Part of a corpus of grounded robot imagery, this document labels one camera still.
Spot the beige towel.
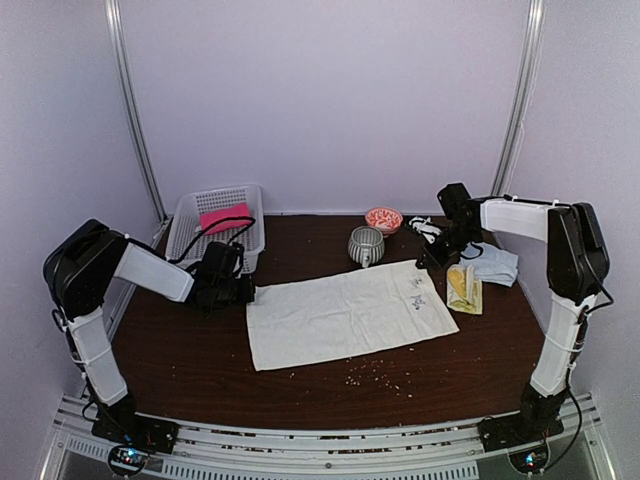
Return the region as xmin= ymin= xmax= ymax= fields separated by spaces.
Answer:
xmin=246 ymin=260 xmax=459 ymax=371

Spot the light blue towel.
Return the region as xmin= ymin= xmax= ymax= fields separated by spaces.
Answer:
xmin=460 ymin=243 xmax=519 ymax=287

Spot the yellow green patterned towel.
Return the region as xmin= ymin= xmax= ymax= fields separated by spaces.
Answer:
xmin=446 ymin=264 xmax=483 ymax=316

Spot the red white patterned bowl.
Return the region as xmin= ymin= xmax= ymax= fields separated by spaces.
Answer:
xmin=365 ymin=207 xmax=404 ymax=237

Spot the grey striped ceramic mug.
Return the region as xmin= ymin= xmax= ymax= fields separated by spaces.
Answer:
xmin=347 ymin=226 xmax=385 ymax=268

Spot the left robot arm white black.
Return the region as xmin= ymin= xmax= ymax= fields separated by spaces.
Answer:
xmin=42 ymin=219 xmax=256 ymax=445

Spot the white perforated plastic basket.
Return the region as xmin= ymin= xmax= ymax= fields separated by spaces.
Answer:
xmin=165 ymin=185 xmax=265 ymax=274

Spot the left aluminium corner post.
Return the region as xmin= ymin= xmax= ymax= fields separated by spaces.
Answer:
xmin=104 ymin=0 xmax=169 ymax=223

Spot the pink microfibre towel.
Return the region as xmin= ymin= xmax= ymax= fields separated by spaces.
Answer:
xmin=199 ymin=202 xmax=253 ymax=235

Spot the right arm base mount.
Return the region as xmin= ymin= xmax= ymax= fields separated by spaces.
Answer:
xmin=477 ymin=414 xmax=564 ymax=452

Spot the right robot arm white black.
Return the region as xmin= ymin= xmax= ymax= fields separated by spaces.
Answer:
xmin=416 ymin=183 xmax=614 ymax=449

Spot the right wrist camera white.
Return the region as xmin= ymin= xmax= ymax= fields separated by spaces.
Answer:
xmin=404 ymin=216 xmax=443 ymax=245

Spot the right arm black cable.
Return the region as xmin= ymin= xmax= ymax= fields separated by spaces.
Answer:
xmin=542 ymin=274 xmax=616 ymax=474

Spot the aluminium front rail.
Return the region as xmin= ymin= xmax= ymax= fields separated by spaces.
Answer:
xmin=37 ymin=394 xmax=616 ymax=480

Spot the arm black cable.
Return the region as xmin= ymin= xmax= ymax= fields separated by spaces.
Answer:
xmin=167 ymin=215 xmax=257 ymax=266
xmin=542 ymin=274 xmax=616 ymax=474

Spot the aluminium corner post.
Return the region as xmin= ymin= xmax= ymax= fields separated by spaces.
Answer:
xmin=104 ymin=0 xmax=169 ymax=223
xmin=491 ymin=0 xmax=546 ymax=196

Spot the right aluminium corner post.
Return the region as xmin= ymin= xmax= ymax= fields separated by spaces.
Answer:
xmin=491 ymin=0 xmax=546 ymax=196

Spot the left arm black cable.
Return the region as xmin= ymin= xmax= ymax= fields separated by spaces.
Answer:
xmin=167 ymin=215 xmax=257 ymax=266

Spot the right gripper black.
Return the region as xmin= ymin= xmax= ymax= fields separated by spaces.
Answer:
xmin=417 ymin=221 xmax=482 ymax=271

